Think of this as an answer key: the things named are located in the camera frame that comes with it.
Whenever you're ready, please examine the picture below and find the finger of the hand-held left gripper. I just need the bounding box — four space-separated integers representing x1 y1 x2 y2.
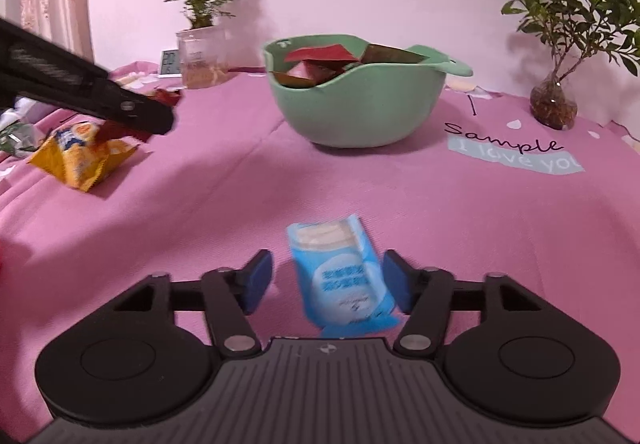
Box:
99 71 177 135

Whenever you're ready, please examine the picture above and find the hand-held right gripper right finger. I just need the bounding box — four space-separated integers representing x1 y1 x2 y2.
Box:
382 249 556 358

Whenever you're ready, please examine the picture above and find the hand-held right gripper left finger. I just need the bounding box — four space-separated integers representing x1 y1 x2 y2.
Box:
97 249 274 358

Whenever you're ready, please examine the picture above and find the red zigzag edge packet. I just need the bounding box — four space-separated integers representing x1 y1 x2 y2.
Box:
97 88 183 145

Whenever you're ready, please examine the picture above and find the light blue snack packet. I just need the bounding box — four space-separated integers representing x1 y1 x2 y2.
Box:
286 214 401 339

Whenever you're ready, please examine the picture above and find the pink round snack packet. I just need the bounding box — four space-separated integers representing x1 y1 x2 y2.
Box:
271 60 351 87

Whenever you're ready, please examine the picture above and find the green plastic bowl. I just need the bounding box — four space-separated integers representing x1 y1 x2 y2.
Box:
262 34 473 149

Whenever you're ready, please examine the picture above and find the large dark red packet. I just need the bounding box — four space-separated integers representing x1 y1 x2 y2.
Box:
284 44 359 62

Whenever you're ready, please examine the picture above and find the gold beige snack packet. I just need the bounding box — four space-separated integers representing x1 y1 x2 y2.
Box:
359 44 428 69

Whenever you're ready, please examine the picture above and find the white digital clock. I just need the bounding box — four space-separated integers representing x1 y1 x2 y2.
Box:
160 48 183 77

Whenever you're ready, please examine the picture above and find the white green plastic bag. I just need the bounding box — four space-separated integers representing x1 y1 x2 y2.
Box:
0 96 48 159

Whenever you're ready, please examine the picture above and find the small-leaf plant in clear cup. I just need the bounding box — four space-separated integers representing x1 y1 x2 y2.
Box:
161 0 243 89

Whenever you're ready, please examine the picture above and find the yellow chip bag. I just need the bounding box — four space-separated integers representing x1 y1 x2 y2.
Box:
27 120 138 193

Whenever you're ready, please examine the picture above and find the pink printed tablecloth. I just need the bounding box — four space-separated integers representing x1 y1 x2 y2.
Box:
0 58 640 444

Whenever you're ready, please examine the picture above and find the leafy plant in glass vase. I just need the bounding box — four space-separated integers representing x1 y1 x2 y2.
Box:
501 0 640 129

